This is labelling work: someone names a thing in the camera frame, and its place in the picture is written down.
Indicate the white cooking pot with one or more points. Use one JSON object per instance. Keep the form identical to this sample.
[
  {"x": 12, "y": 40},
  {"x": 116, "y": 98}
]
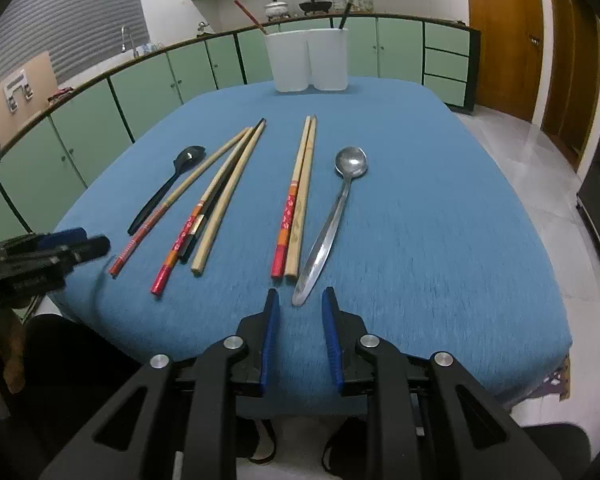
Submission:
[{"x": 275, "y": 10}]

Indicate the plain wooden chopstick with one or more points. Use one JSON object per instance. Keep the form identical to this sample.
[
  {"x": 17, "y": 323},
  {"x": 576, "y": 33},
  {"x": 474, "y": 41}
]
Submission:
[
  {"x": 292, "y": 255},
  {"x": 202, "y": 257}
]

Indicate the blue tablecloth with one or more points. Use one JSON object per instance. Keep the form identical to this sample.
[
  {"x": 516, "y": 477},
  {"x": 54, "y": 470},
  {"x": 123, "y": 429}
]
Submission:
[{"x": 420, "y": 220}]

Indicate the cardboard board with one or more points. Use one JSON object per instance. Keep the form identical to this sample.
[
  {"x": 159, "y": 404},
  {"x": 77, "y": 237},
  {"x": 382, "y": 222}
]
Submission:
[{"x": 40, "y": 85}]

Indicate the grey window blind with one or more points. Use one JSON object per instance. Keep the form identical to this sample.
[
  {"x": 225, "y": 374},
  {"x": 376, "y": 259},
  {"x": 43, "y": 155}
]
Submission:
[{"x": 70, "y": 15}]

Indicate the silver kettle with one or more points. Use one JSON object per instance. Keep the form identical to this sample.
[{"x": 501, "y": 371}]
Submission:
[{"x": 203, "y": 27}]

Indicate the metal faucet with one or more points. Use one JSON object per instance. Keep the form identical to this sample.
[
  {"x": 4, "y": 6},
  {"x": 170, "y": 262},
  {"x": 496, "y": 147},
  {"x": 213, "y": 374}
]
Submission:
[{"x": 123, "y": 35}]

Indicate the black chopstick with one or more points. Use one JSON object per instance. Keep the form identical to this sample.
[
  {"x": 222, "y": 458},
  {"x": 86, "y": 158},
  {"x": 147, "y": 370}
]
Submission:
[
  {"x": 186, "y": 250},
  {"x": 348, "y": 7}
]

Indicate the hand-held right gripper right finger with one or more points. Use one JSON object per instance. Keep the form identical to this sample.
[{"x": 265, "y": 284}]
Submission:
[{"x": 331, "y": 345}]

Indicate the person's left hand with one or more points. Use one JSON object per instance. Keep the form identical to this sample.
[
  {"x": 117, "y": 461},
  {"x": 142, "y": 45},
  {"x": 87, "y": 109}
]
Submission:
[{"x": 10, "y": 360}]

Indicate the white twin utensil holder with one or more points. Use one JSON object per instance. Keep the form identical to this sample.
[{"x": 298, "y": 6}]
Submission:
[{"x": 290, "y": 65}]

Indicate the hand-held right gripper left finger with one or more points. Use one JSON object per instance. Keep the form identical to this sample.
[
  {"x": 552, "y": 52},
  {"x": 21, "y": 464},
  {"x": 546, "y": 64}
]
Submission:
[{"x": 270, "y": 345}]

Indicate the black plastic spoon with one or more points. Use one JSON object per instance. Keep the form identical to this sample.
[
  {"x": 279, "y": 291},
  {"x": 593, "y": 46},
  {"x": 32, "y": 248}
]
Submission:
[{"x": 190, "y": 156}]

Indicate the red orange patterned chopstick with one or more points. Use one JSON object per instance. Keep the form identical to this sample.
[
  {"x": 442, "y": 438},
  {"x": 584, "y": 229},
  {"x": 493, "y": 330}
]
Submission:
[{"x": 161, "y": 282}]

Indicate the green lower kitchen cabinets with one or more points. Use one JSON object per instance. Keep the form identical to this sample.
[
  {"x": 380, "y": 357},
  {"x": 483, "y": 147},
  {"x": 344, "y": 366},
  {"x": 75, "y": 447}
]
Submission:
[{"x": 145, "y": 90}]

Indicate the long metal spoon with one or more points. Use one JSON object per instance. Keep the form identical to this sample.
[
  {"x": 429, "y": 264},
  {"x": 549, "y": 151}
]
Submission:
[{"x": 351, "y": 162}]

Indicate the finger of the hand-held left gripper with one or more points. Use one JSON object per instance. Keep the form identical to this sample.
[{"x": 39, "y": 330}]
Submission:
[
  {"x": 65, "y": 236},
  {"x": 92, "y": 248}
]

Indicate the wooden door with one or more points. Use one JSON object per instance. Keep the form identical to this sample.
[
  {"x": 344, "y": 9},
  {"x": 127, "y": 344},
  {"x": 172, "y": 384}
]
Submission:
[{"x": 500, "y": 35}]

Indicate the black cooking pot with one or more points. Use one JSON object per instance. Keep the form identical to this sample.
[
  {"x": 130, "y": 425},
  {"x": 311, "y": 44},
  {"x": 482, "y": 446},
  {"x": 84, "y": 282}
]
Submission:
[{"x": 315, "y": 6}]

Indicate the red striped wooden chopstick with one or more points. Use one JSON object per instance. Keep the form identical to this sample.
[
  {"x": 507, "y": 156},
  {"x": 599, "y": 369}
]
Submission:
[{"x": 130, "y": 252}]

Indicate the white wall device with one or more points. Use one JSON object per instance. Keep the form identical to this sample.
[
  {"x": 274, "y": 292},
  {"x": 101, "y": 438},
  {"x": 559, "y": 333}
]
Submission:
[{"x": 17, "y": 80}]

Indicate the red cloth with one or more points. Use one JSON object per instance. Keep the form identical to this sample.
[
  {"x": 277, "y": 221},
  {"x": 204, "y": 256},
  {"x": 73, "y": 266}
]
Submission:
[{"x": 60, "y": 95}]

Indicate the red ended wooden chopstick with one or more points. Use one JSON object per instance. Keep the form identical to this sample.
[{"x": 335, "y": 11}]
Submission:
[{"x": 280, "y": 260}]

